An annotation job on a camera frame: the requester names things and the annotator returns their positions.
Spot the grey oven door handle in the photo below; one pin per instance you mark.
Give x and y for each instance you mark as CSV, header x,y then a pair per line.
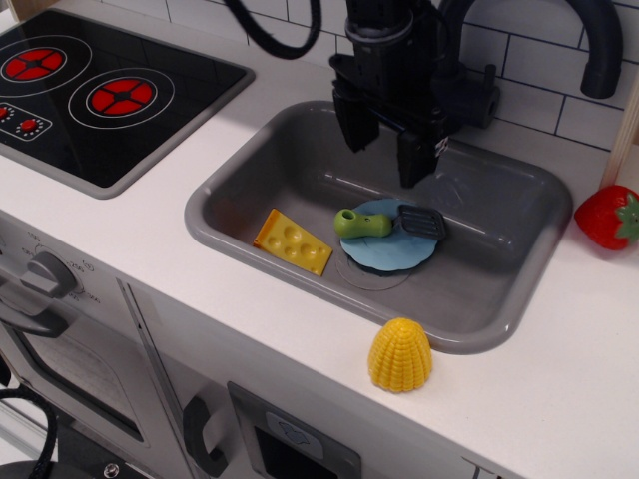
x,y
29,312

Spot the black toy stove top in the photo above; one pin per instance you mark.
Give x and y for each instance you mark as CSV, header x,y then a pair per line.
x,y
94,107

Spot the green handled grey spatula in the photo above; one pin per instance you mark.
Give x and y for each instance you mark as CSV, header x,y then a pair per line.
x,y
414,221

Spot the wooden shelf post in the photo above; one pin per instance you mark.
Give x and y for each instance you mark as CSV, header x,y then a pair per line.
x,y
622,164

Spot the yellow corn cob piece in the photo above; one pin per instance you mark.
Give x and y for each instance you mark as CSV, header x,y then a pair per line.
x,y
400,357

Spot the grey plastic sink basin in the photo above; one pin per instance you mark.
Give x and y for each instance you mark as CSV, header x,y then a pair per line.
x,y
503,219

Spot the red toy strawberry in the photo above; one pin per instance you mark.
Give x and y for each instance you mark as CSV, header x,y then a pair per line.
x,y
610,217

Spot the yellow cheese wedge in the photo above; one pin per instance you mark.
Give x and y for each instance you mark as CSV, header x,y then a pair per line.
x,y
285,239

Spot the dark grey cabinet handle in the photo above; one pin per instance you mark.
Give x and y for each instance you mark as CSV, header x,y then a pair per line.
x,y
196,415

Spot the blue round plate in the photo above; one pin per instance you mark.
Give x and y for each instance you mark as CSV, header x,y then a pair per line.
x,y
399,251

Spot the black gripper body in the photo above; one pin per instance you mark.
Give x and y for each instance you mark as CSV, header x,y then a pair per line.
x,y
391,73

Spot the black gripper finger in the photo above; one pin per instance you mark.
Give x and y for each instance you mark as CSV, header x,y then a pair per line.
x,y
358,124
417,157

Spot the grey dishwasher control panel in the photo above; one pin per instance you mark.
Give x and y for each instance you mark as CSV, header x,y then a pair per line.
x,y
281,446

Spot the grey oven knob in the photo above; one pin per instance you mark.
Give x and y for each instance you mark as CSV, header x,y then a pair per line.
x,y
48,275

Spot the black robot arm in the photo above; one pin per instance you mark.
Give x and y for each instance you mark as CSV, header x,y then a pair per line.
x,y
393,16

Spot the dark grey faucet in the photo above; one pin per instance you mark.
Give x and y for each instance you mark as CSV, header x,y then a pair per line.
x,y
474,102

